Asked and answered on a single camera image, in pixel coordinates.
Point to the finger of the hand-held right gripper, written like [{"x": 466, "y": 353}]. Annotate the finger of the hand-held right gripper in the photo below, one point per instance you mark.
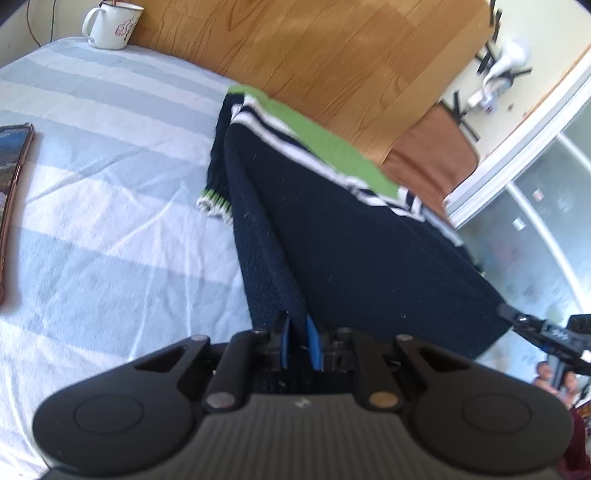
[{"x": 517, "y": 318}]

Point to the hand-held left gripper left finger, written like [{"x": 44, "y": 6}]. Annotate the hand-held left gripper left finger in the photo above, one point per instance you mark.
[{"x": 285, "y": 344}]

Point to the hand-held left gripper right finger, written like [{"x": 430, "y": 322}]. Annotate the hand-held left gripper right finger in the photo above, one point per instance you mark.
[{"x": 314, "y": 346}]

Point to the navy green striped knit sweater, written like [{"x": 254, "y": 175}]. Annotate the navy green striped knit sweater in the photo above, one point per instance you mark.
[{"x": 369, "y": 254}]

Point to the person's right hand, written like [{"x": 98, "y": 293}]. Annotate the person's right hand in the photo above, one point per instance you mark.
[{"x": 551, "y": 381}]

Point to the dark red clothing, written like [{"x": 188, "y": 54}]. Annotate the dark red clothing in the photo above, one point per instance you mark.
[{"x": 577, "y": 443}]

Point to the brown seat cushion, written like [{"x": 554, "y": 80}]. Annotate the brown seat cushion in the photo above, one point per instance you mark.
[{"x": 434, "y": 157}]

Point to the black tape strips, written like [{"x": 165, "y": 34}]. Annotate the black tape strips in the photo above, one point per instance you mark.
[
  {"x": 464, "y": 115},
  {"x": 482, "y": 62}
]

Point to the blue white striped bed sheet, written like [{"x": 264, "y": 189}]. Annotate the blue white striped bed sheet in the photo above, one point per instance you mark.
[{"x": 115, "y": 207}]

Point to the white power strip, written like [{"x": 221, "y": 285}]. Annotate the white power strip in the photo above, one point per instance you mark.
[{"x": 480, "y": 100}]

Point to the white enamel mug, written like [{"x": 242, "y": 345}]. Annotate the white enamel mug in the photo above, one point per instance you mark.
[{"x": 113, "y": 27}]

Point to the white window frame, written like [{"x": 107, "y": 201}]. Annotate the white window frame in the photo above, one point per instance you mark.
[{"x": 508, "y": 152}]

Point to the wood-pattern wall board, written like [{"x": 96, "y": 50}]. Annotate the wood-pattern wall board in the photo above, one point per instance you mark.
[{"x": 323, "y": 55}]

